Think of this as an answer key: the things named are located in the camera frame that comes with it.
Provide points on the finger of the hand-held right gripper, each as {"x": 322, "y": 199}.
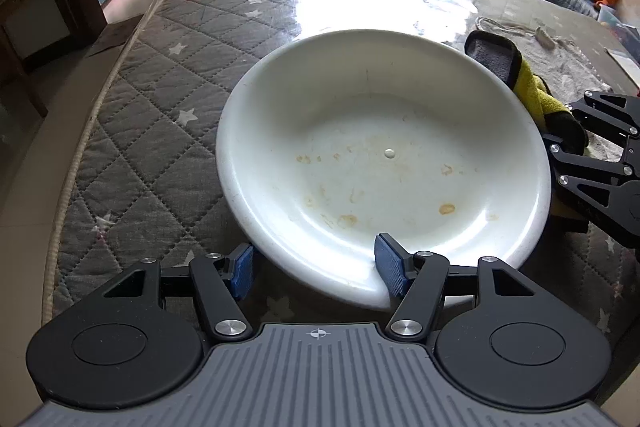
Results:
{"x": 590, "y": 167}
{"x": 610, "y": 112}

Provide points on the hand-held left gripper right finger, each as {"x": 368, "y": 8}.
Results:
{"x": 392, "y": 267}

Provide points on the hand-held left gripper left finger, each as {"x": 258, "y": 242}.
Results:
{"x": 242, "y": 272}

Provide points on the yellow cleaning cloth black edge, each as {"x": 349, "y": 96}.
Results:
{"x": 530, "y": 92}

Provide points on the large white bowl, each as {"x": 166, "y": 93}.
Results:
{"x": 380, "y": 132}

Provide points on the white paper sheet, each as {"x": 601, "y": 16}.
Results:
{"x": 625, "y": 59}

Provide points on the grey cloth bib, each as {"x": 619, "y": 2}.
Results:
{"x": 575, "y": 62}

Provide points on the clear plastic box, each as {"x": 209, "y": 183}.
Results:
{"x": 620, "y": 21}

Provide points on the small beige cloth piece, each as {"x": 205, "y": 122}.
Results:
{"x": 545, "y": 38}

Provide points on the grey quilted star table cover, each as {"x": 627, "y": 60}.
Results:
{"x": 150, "y": 107}

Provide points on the brown doormat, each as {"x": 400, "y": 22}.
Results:
{"x": 112, "y": 38}

